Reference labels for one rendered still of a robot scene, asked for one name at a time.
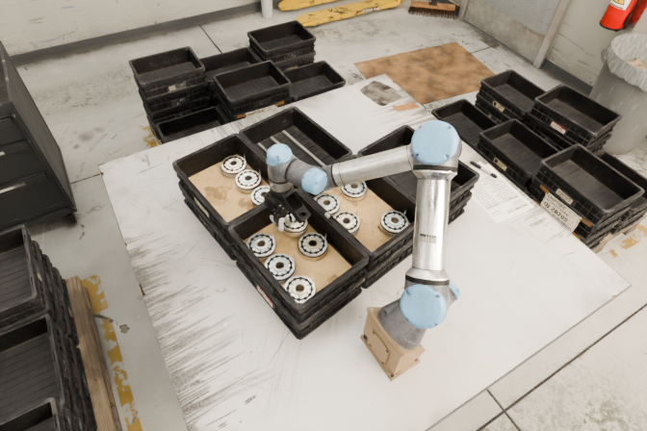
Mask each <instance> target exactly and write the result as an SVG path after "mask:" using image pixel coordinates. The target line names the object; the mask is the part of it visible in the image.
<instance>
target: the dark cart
mask: <svg viewBox="0 0 647 431"><path fill-rule="evenodd" d="M74 212H77V208H76V204H75V200H74V197H73V193H72V189H71V186H70V183H69V179H68V176H67V172H66V168H65V162H64V158H63V155H62V151H61V148H60V147H59V145H58V143H57V142H56V140H55V138H54V137H53V135H52V133H51V131H50V129H49V128H48V126H47V124H46V122H45V120H44V118H43V117H42V115H41V113H40V111H39V109H38V107H37V105H36V103H35V101H34V99H33V98H32V96H31V94H30V92H29V90H27V88H26V86H25V84H24V82H23V80H22V79H21V77H20V75H19V73H18V71H17V70H16V68H15V66H14V64H13V61H12V60H11V58H10V56H9V54H8V52H7V50H6V49H5V47H4V45H3V43H2V41H1V40H0V233H1V232H4V231H6V230H9V229H12V228H14V227H17V226H20V225H24V226H25V227H26V228H30V227H33V226H36V225H39V224H42V223H44V222H47V221H49V220H52V219H55V218H58V217H61V216H66V218H68V220H69V221H70V222H71V224H72V223H75V222H77V220H76V218H75V215H74Z"/></svg>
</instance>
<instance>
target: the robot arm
mask: <svg viewBox="0 0 647 431"><path fill-rule="evenodd" d="M461 152H462V142H461V139H460V137H459V135H458V134H457V132H456V131H455V129H454V127H453V126H452V125H450V124H449V123H446V122H443V121H440V120H432V121H428V122H426V123H424V124H422V125H421V126H419V127H418V128H417V130H416V131H415V132H414V134H413V136H412V140H411V143H410V144H409V145H406V146H403V147H399V148H395V149H391V150H387V151H383V152H379V153H375V154H372V155H369V156H365V157H361V158H357V159H353V160H349V161H345V162H341V163H338V164H334V165H328V166H323V167H320V166H314V165H309V164H307V163H305V162H303V161H301V160H298V159H297V158H295V157H293V156H292V152H291V149H290V148H289V146H287V145H285V144H275V145H273V146H271V147H270V148H269V149H268V151H267V164H268V174H269V180H267V184H268V185H269V186H270V191H268V193H266V194H265V195H264V199H265V206H267V207H268V208H269V209H270V210H271V211H272V212H273V211H275V213H274V215H270V219H271V221H272V222H273V224H274V225H275V227H276V229H277V230H278V231H279V232H280V233H281V232H282V231H283V230H284V229H283V227H284V225H283V222H284V220H285V217H284V216H285V215H286V214H288V215H289V219H290V221H291V222H293V223H294V221H295V219H296V220H297V222H298V223H302V222H303V221H305V220H306V219H307V218H308V217H310V216H311V214H310V213H309V211H308V210H307V209H306V207H305V206H304V205H303V204H302V202H301V201H300V200H299V198H298V197H297V196H296V194H295V193H294V192H293V190H292V185H295V186H297V187H299V188H301V189H303V190H305V191H307V192H310V193H313V194H319V193H320V192H322V191H328V190H333V189H334V188H338V187H342V186H345V185H349V184H354V183H358V182H362V181H367V180H371V179H374V178H379V177H383V176H387V175H392V174H396V173H400V172H404V171H408V170H412V169H413V173H414V174H415V175H416V176H417V178H418V185H417V198H416V212H415V225H414V240H413V253H412V267H411V268H410V269H409V270H408V271H406V272H405V280H404V292H403V293H402V295H401V297H400V298H399V299H397V300H395V301H393V302H391V303H389V304H387V305H385V306H383V307H382V308H381V309H380V310H379V311H378V312H377V317H378V319H379V322H380V324H381V325H382V327H383V328H384V330H385V331H386V332H387V334H388V335H389V336H390V337H391V338H392V339H393V340H394V341H395V342H396V343H398V344H399V345H400V346H402V347H404V348H405V349H408V350H414V349H415V348H416V347H417V346H418V345H419V344H420V342H421V340H422V338H423V336H424V334H425V332H426V330H427V329H430V328H433V327H435V326H437V325H438V324H440V323H441V322H442V321H443V320H444V319H445V317H446V314H447V311H448V310H449V308H450V306H451V305H452V304H453V303H454V302H455V300H457V299H458V297H459V296H460V295H461V294H462V292H461V289H460V288H459V287H458V286H457V285H456V283H455V282H454V281H453V280H452V279H451V278H450V276H449V275H448V273H447V272H446V271H445V259H446V245H447V231H448V217H449V204H450V189H451V179H452V178H453V177H454V176H455V175H456V174H457V166H458V159H459V157H460V155H461ZM266 200H268V204H267V203H266Z"/></svg>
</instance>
